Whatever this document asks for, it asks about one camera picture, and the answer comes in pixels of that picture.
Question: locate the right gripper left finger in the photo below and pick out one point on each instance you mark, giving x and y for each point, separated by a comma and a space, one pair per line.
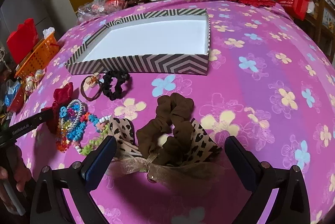
49, 204

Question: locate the red gift bag left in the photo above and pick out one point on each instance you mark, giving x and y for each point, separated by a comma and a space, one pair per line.
22, 41

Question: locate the small doll ornaments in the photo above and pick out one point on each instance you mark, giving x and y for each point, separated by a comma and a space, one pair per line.
33, 80

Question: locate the black scrunchie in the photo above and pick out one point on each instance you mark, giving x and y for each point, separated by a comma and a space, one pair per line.
112, 82

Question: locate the striped black white box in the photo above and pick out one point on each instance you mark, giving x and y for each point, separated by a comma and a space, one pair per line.
175, 41

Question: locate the orange plastic basket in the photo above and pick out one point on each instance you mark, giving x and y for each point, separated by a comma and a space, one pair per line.
39, 57

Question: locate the white tissue in basket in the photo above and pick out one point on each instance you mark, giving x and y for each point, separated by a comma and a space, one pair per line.
47, 32

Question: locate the pink floral bedspread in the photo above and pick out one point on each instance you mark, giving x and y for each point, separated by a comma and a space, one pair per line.
268, 84

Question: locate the red velvet bow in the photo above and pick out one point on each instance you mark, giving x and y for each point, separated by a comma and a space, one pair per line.
61, 98

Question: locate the grey refrigerator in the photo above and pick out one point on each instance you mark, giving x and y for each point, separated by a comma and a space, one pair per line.
15, 12

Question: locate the clear plastic bag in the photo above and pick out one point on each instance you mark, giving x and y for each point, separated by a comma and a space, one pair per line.
98, 8

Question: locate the red shopping bag right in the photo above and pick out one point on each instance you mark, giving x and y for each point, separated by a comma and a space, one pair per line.
295, 8

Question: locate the leopard print bow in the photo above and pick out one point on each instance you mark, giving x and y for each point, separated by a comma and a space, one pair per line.
197, 171

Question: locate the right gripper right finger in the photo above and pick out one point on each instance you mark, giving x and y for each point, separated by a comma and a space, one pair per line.
260, 178

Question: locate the left hand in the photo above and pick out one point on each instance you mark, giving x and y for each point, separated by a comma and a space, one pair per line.
21, 175

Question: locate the brown scrunchie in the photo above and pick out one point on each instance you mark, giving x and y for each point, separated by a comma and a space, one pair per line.
168, 135

